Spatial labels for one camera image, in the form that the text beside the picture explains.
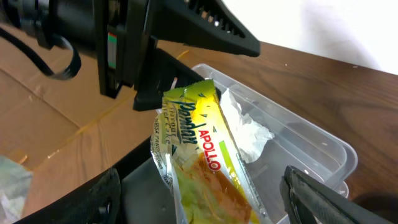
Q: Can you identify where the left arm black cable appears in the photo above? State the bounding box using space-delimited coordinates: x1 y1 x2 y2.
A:
0 26 82 81

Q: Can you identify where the white paper napkin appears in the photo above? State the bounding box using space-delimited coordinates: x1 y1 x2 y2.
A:
220 88 275 163

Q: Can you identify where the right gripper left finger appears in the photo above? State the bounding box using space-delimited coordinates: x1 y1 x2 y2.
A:
16 168 121 224

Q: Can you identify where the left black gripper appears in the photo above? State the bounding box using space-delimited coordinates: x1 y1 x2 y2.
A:
93 0 260 111

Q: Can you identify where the green yellow snack wrapper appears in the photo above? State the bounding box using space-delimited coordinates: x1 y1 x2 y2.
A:
150 80 271 223

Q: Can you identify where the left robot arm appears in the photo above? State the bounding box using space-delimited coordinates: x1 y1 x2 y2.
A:
1 0 260 111

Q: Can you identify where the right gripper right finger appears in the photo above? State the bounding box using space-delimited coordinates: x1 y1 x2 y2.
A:
280 166 395 224

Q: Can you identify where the clear plastic waste bin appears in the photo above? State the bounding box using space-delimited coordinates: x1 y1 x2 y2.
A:
193 64 358 223

